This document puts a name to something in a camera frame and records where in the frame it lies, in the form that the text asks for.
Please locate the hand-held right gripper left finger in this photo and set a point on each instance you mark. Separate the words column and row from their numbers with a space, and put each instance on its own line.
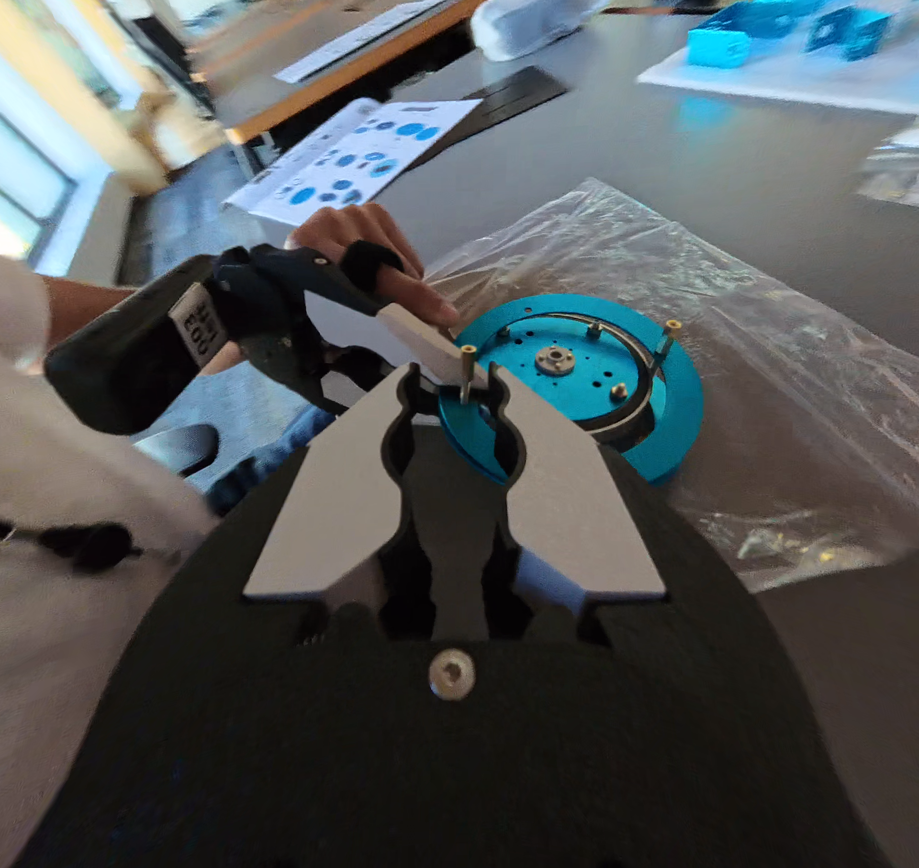
column 337, row 516

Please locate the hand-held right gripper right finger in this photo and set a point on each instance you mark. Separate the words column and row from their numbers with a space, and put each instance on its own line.
column 574, row 516

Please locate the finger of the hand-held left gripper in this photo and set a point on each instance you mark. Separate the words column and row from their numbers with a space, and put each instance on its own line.
column 423, row 340

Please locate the brass standoff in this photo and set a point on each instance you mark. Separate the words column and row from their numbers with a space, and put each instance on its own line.
column 671, row 330
column 468, row 355

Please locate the blue round metal turntable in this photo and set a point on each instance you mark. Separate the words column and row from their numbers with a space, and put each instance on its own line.
column 682, row 408

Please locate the grey desk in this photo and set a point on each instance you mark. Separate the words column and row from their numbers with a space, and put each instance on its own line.
column 682, row 179

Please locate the person's left hand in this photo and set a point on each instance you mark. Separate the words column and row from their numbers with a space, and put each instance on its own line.
column 359, row 222

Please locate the black chair armrest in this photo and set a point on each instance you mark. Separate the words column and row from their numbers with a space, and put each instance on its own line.
column 179, row 448

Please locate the printed instruction sheet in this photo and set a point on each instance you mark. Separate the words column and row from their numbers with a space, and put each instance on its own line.
column 402, row 157

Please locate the large window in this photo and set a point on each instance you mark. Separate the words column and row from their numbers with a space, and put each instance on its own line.
column 29, row 186

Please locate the clear plastic bag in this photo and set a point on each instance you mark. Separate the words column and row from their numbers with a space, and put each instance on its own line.
column 754, row 380

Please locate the yellow pillar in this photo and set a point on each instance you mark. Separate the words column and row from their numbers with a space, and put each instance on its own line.
column 86, row 107

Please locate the black flat plate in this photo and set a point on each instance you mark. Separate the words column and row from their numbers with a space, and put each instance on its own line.
column 517, row 93

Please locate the person's beige shirt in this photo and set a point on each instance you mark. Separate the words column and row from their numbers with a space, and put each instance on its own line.
column 72, row 631

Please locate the wood-edged side table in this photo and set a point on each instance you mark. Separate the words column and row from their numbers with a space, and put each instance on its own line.
column 244, row 93

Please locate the long white paper sheet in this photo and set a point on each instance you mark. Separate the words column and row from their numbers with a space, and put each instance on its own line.
column 359, row 39

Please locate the white wrapped package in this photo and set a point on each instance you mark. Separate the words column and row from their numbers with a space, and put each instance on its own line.
column 538, row 7

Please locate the set of blue metal parts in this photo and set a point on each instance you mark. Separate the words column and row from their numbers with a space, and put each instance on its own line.
column 718, row 50

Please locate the white flat tray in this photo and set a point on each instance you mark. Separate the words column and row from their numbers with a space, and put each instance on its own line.
column 790, row 85

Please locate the pile of clear hardware bags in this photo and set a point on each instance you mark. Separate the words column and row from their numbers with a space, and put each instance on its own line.
column 897, row 172

